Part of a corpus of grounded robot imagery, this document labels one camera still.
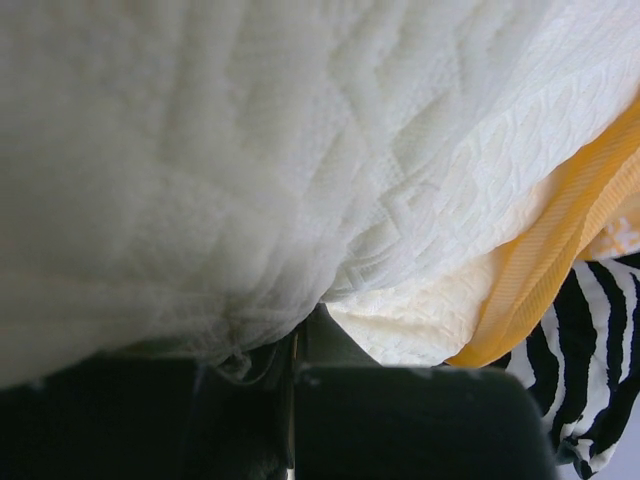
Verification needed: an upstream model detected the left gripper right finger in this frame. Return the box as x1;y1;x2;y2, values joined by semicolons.
293;305;558;480

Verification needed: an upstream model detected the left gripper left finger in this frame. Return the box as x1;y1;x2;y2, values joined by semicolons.
1;337;293;479

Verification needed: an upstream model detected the cream memory foam pillow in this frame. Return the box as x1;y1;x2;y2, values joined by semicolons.
1;1;639;387

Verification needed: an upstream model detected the orange pillowcase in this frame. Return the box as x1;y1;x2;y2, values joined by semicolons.
446;101;639;368

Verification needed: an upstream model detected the zebra print cushion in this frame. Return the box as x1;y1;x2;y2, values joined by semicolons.
493;254;639;479

